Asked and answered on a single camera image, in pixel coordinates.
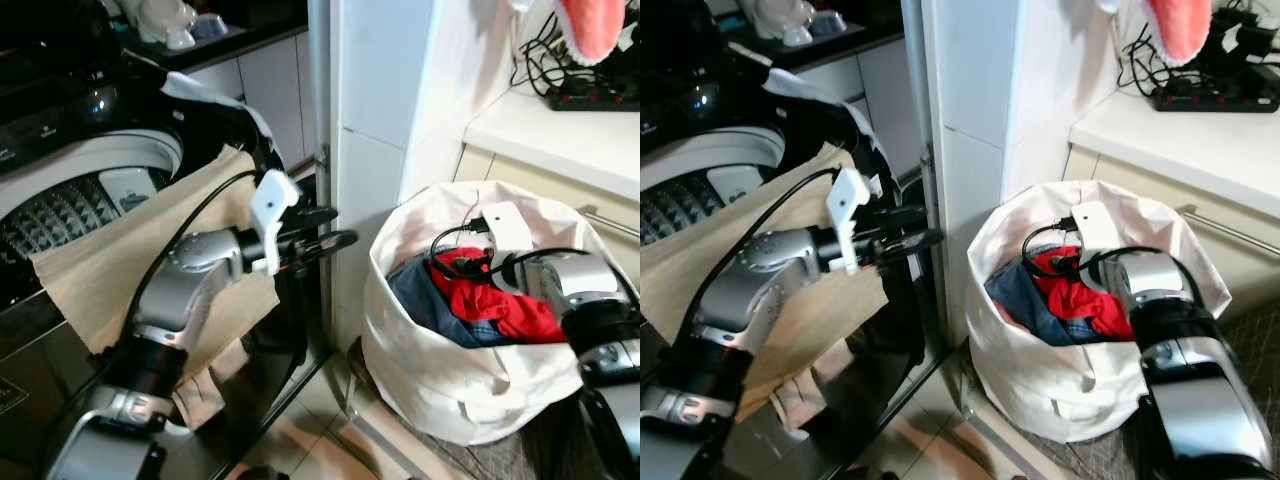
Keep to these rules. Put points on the black top-load washing machine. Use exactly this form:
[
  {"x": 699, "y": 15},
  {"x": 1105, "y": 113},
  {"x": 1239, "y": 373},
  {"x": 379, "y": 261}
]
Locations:
[
  {"x": 690, "y": 130},
  {"x": 60, "y": 120}
]

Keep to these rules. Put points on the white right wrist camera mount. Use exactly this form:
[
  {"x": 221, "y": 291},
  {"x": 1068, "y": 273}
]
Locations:
[
  {"x": 1100, "y": 228},
  {"x": 510, "y": 228}
]

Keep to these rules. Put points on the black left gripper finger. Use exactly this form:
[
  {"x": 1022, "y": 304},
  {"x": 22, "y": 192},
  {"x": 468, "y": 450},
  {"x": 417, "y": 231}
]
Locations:
[
  {"x": 318, "y": 215},
  {"x": 330, "y": 244},
  {"x": 905, "y": 215},
  {"x": 915, "y": 244}
]

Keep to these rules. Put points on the cream counter cabinet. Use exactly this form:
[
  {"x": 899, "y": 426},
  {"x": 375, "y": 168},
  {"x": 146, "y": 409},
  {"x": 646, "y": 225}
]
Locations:
[
  {"x": 1180, "y": 140},
  {"x": 560, "y": 135}
]

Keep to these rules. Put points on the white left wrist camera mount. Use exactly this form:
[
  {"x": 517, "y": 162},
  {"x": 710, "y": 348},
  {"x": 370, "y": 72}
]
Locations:
[
  {"x": 848, "y": 200},
  {"x": 272, "y": 200}
]

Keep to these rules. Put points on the small blue container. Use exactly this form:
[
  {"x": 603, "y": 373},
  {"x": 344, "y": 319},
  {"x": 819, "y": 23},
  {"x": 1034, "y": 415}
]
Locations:
[
  {"x": 210, "y": 26},
  {"x": 828, "y": 24}
]

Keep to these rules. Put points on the black power strip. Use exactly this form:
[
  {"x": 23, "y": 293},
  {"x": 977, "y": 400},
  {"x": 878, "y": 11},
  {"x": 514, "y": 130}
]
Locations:
[
  {"x": 590, "y": 98},
  {"x": 1210, "y": 98}
]

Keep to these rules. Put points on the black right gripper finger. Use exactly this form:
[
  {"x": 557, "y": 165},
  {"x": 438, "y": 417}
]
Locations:
[
  {"x": 466, "y": 271},
  {"x": 1062, "y": 271},
  {"x": 1056, "y": 256},
  {"x": 460, "y": 256}
]

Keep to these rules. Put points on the white ceramic figure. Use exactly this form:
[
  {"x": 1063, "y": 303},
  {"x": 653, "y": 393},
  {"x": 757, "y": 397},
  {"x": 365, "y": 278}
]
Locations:
[
  {"x": 165, "y": 20},
  {"x": 782, "y": 20}
]

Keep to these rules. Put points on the pink hanging mitt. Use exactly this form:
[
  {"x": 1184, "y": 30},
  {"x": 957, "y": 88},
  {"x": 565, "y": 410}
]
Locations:
[
  {"x": 1180, "y": 25},
  {"x": 595, "y": 25}
]

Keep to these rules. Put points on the red garment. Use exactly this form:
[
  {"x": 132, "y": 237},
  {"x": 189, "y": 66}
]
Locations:
[
  {"x": 510, "y": 310},
  {"x": 1085, "y": 300}
]

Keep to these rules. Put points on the beige crumpled cloth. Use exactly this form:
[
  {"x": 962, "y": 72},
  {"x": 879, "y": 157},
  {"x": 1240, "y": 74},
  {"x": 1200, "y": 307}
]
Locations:
[
  {"x": 200, "y": 400},
  {"x": 800, "y": 400}
]

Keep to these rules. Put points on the white cabinet with dark top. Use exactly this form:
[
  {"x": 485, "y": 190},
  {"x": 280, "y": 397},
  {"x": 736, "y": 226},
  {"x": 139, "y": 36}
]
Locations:
[
  {"x": 885, "y": 90},
  {"x": 270, "y": 90}
]

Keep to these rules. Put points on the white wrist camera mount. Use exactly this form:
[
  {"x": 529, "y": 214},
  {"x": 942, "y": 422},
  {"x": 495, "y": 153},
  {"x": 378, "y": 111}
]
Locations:
[
  {"x": 272, "y": 200},
  {"x": 848, "y": 200},
  {"x": 1100, "y": 228},
  {"x": 510, "y": 228}
]

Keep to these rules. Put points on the blue denim garment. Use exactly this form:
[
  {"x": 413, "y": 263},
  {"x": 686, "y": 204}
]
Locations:
[
  {"x": 1020, "y": 305},
  {"x": 420, "y": 300}
]

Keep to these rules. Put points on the white fabric laundry bag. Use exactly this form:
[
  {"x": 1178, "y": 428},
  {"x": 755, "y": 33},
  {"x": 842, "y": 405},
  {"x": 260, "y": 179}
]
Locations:
[
  {"x": 1050, "y": 390},
  {"x": 460, "y": 390}
]

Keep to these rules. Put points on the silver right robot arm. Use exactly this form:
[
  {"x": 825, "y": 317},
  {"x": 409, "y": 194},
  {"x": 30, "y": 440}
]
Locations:
[
  {"x": 1190, "y": 400},
  {"x": 575, "y": 285}
]

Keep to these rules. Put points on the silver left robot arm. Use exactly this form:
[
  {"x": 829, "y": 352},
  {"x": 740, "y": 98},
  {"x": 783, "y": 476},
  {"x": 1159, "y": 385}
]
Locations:
[
  {"x": 190, "y": 285},
  {"x": 760, "y": 290}
]

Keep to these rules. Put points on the beige cardboard sheet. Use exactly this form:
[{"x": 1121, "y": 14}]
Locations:
[
  {"x": 100, "y": 270},
  {"x": 680, "y": 280}
]

